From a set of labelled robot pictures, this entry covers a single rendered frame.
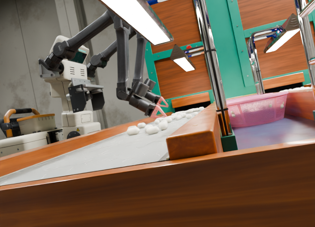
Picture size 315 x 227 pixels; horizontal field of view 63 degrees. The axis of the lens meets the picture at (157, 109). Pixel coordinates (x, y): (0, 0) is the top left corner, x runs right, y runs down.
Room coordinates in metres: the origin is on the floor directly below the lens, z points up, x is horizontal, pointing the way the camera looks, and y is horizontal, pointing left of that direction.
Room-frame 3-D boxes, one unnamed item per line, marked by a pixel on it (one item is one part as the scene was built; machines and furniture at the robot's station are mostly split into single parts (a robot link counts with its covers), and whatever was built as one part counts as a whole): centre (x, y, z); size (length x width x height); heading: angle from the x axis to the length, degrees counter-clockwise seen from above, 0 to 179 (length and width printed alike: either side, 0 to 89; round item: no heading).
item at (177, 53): (1.62, -0.23, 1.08); 0.62 x 0.08 x 0.07; 166
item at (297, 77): (1.90, -0.94, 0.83); 0.30 x 0.06 x 0.07; 76
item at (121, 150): (1.21, -0.07, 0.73); 1.81 x 0.30 x 0.02; 166
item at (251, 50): (1.50, -0.69, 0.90); 0.20 x 0.19 x 0.45; 166
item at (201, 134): (1.16, -0.24, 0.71); 1.81 x 0.06 x 0.11; 166
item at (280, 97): (1.01, -0.37, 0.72); 0.27 x 0.27 x 0.10
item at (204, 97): (2.06, -0.27, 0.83); 0.30 x 0.06 x 0.07; 76
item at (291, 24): (1.48, -0.77, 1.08); 0.62 x 0.08 x 0.07; 166
